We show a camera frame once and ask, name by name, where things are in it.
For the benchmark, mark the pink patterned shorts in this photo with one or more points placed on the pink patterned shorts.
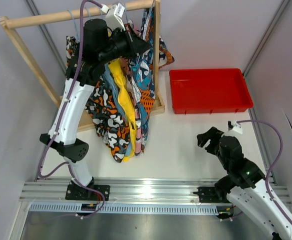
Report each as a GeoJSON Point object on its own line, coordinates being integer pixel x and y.
{"type": "Point", "coordinates": [132, 92]}

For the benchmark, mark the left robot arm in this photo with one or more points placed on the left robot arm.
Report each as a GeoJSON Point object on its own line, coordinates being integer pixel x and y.
{"type": "Point", "coordinates": [98, 46]}

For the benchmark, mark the light blue shorts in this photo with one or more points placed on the light blue shorts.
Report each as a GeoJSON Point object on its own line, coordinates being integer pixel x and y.
{"type": "Point", "coordinates": [110, 85]}

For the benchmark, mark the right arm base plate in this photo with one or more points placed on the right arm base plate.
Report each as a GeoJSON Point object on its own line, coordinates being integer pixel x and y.
{"type": "Point", "coordinates": [207, 194]}

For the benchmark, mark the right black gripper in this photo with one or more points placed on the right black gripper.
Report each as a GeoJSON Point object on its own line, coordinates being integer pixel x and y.
{"type": "Point", "coordinates": [212, 134]}

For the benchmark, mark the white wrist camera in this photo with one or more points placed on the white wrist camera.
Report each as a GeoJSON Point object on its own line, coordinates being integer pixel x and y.
{"type": "Point", "coordinates": [113, 17]}
{"type": "Point", "coordinates": [234, 129]}

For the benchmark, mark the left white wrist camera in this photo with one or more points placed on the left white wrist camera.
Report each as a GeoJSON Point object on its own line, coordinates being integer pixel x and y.
{"type": "Point", "coordinates": [113, 17]}

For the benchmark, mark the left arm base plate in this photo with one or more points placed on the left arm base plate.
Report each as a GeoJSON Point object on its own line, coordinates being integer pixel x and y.
{"type": "Point", "coordinates": [77, 193]}

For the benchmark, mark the red plastic tray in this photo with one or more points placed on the red plastic tray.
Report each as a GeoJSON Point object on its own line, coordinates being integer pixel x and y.
{"type": "Point", "coordinates": [209, 91]}

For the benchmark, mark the yellow shorts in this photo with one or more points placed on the yellow shorts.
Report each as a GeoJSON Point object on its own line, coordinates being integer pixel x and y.
{"type": "Point", "coordinates": [125, 102]}

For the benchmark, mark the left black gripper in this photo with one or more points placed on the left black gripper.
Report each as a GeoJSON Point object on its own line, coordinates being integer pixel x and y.
{"type": "Point", "coordinates": [136, 45]}

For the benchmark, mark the blue hanger of camouflage shorts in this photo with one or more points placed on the blue hanger of camouflage shorts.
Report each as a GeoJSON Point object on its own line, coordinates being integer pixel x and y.
{"type": "Point", "coordinates": [75, 26]}

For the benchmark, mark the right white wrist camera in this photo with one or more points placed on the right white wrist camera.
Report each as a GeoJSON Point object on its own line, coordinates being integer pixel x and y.
{"type": "Point", "coordinates": [234, 129]}

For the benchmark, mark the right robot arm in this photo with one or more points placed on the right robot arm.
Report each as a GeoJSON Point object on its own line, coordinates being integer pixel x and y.
{"type": "Point", "coordinates": [245, 185]}

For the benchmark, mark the blue orange graphic shorts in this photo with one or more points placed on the blue orange graphic shorts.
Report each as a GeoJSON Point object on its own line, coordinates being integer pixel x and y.
{"type": "Point", "coordinates": [142, 72]}

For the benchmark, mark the camouflage orange black shorts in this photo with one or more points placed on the camouflage orange black shorts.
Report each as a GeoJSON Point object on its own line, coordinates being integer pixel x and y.
{"type": "Point", "coordinates": [99, 106]}

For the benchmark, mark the wooden clothes rack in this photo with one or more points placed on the wooden clothes rack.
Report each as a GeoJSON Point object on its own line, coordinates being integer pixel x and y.
{"type": "Point", "coordinates": [10, 27]}

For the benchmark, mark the aluminium mounting rail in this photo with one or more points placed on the aluminium mounting rail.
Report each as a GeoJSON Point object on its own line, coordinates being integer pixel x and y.
{"type": "Point", "coordinates": [132, 196]}

